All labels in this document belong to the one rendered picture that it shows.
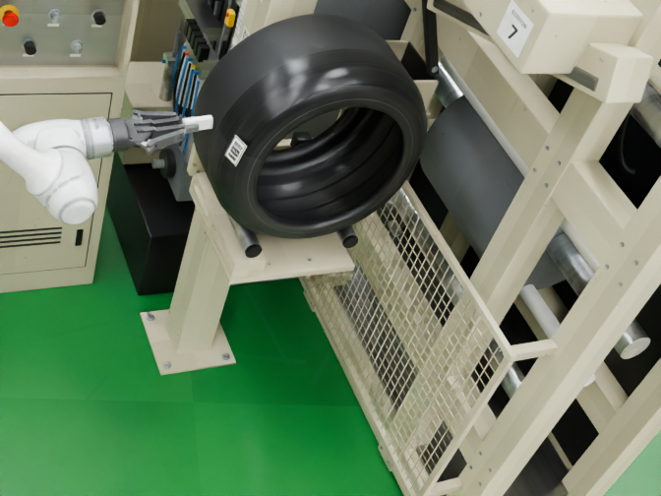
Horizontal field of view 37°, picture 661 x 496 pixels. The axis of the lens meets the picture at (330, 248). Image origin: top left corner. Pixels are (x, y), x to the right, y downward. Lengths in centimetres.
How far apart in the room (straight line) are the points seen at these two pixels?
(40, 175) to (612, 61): 115
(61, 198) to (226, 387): 146
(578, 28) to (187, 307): 167
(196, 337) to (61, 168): 140
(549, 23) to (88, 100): 147
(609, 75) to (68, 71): 156
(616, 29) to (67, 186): 115
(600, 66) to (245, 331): 186
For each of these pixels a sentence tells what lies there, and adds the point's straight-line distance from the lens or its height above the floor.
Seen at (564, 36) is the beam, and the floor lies 173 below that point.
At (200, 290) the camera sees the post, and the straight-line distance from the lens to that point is 313.
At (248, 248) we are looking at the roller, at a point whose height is 91.
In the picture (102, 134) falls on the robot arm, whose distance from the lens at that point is 218.
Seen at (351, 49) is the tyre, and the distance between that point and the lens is 227.
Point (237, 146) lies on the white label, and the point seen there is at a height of 124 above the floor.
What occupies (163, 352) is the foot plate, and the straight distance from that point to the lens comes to 336.
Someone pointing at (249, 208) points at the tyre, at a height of 106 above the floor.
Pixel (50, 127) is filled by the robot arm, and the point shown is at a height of 123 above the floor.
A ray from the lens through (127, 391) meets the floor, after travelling 326.
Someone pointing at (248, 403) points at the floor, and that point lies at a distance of 331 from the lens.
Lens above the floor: 260
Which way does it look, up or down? 42 degrees down
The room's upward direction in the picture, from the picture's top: 21 degrees clockwise
